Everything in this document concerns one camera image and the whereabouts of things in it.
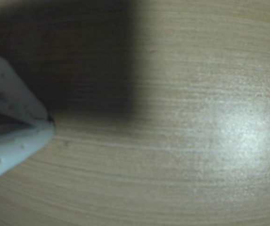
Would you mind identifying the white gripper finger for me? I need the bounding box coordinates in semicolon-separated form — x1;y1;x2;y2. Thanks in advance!
0;48;49;126
0;121;56;186

